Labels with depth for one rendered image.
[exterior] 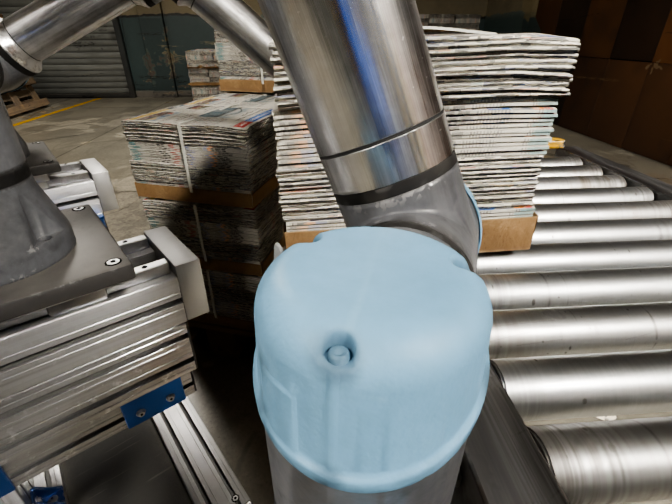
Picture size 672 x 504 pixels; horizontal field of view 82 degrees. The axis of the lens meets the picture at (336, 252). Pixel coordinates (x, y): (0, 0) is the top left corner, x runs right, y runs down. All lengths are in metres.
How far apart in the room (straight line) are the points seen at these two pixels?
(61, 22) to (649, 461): 1.08
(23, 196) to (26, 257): 0.06
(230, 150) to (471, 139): 0.77
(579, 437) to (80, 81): 8.96
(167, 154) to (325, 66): 1.03
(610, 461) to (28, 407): 0.57
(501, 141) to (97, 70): 8.62
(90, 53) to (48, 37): 7.82
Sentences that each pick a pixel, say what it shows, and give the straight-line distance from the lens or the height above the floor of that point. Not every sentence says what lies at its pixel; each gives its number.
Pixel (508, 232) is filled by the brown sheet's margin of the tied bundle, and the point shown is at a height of 0.84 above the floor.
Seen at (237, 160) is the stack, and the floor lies 0.74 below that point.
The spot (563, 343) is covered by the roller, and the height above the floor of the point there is 0.78.
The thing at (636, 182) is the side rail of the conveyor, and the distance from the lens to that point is 0.90.
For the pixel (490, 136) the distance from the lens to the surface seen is 0.44.
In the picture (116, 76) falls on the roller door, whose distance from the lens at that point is 8.76.
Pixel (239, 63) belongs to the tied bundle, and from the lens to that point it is 1.69.
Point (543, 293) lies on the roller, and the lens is 0.48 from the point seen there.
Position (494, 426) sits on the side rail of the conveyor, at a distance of 0.31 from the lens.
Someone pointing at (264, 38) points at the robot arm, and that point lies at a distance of 0.86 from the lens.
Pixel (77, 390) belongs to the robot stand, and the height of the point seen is 0.65.
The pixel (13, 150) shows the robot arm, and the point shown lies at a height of 0.93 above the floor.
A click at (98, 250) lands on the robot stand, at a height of 0.82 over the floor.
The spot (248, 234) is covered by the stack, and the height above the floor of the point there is 0.52.
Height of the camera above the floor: 1.03
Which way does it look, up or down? 29 degrees down
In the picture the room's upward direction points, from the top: straight up
